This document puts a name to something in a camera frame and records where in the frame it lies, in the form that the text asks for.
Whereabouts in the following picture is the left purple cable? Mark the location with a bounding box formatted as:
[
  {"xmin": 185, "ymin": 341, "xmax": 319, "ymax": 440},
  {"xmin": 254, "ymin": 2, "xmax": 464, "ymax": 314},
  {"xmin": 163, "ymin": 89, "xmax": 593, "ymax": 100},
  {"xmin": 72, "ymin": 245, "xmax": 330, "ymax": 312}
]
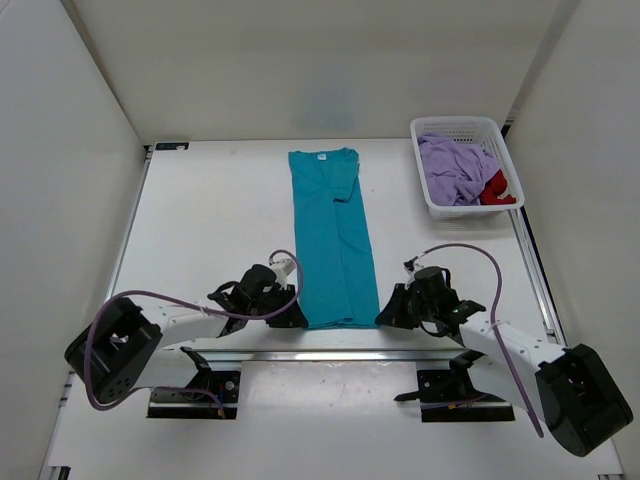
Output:
[{"xmin": 82, "ymin": 249, "xmax": 305, "ymax": 414}]

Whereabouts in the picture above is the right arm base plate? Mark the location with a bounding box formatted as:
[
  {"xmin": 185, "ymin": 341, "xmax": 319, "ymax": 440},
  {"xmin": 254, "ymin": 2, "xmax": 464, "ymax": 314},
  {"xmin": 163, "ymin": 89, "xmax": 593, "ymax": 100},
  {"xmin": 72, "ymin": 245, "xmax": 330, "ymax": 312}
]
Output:
[{"xmin": 417, "ymin": 369, "xmax": 515, "ymax": 423}]

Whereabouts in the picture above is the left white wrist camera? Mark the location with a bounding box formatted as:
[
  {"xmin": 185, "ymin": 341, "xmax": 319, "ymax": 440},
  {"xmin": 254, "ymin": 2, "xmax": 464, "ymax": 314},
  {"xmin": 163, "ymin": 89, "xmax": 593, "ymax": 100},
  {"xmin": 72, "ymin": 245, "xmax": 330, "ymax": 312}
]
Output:
[{"xmin": 268, "ymin": 257, "xmax": 297, "ymax": 289}]

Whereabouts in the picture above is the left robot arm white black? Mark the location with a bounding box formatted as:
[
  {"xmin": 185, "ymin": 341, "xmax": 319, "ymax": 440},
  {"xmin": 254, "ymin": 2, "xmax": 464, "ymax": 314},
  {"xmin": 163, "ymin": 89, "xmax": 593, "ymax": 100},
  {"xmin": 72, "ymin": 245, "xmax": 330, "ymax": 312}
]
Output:
[{"xmin": 64, "ymin": 257, "xmax": 308, "ymax": 411}]

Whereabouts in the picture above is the red t shirt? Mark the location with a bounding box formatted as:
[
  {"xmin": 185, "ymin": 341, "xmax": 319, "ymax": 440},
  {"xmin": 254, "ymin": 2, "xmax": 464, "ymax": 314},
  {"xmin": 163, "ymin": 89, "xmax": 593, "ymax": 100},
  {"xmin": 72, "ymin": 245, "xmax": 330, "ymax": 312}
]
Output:
[{"xmin": 479, "ymin": 170, "xmax": 516, "ymax": 206}]

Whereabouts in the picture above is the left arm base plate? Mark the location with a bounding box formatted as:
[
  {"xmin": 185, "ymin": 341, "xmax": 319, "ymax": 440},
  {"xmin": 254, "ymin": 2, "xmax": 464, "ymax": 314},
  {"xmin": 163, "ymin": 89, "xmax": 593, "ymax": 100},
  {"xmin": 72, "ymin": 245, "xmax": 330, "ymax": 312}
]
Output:
[{"xmin": 147, "ymin": 362, "xmax": 241, "ymax": 421}]

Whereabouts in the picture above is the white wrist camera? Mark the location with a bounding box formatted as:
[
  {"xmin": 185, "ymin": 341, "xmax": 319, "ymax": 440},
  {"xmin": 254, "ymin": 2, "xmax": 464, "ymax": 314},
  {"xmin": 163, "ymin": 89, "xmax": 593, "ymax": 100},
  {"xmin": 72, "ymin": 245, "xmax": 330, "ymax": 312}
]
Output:
[
  {"xmin": 403, "ymin": 256, "xmax": 425, "ymax": 275},
  {"xmin": 268, "ymin": 257, "xmax": 297, "ymax": 289}
]

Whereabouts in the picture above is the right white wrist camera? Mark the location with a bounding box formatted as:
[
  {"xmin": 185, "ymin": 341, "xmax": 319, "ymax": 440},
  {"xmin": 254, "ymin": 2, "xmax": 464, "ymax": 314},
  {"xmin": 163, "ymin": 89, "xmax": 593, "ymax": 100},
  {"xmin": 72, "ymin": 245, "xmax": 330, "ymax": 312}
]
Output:
[{"xmin": 403, "ymin": 256, "xmax": 425, "ymax": 275}]

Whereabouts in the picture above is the purple t shirt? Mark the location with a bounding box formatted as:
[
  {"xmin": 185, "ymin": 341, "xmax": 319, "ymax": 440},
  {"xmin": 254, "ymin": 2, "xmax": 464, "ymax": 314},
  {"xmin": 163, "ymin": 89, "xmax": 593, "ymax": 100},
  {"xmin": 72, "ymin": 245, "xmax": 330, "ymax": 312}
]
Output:
[{"xmin": 418, "ymin": 133, "xmax": 500, "ymax": 207}]

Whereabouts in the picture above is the dark label sticker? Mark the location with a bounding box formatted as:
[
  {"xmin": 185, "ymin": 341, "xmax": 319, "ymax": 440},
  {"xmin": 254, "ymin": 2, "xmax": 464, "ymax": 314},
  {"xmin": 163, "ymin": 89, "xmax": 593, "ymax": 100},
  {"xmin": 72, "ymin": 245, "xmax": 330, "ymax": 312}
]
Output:
[{"xmin": 154, "ymin": 142, "xmax": 190, "ymax": 151}]

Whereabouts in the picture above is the white plastic basket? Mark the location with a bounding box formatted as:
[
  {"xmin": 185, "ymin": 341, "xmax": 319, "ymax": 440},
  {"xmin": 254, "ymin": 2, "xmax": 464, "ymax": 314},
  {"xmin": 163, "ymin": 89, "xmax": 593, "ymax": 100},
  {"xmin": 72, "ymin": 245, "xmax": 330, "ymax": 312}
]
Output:
[{"xmin": 410, "ymin": 116, "xmax": 525, "ymax": 220}]

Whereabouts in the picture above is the teal t shirt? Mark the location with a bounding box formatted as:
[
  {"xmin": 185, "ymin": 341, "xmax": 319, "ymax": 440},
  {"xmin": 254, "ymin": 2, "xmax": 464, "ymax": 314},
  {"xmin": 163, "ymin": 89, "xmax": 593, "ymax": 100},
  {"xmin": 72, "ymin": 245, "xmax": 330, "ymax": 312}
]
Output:
[{"xmin": 288, "ymin": 147, "xmax": 380, "ymax": 330}]

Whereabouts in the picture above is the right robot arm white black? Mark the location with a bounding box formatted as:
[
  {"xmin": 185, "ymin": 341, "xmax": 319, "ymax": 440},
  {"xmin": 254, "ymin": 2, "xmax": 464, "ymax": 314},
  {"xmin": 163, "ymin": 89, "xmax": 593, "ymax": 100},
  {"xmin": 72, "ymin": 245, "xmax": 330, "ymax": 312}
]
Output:
[{"xmin": 376, "ymin": 266, "xmax": 633, "ymax": 457}]

